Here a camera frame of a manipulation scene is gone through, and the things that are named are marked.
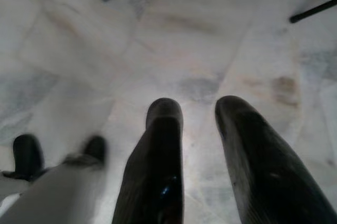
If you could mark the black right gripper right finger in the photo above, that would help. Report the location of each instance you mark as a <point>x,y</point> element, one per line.
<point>263,171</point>

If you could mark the silver robot right leg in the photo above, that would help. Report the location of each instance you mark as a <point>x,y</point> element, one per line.
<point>60,192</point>

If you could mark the black chair leg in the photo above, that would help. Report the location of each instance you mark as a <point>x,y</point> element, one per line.
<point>313,11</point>

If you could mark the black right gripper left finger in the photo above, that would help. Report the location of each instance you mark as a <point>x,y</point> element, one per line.
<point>155,171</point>

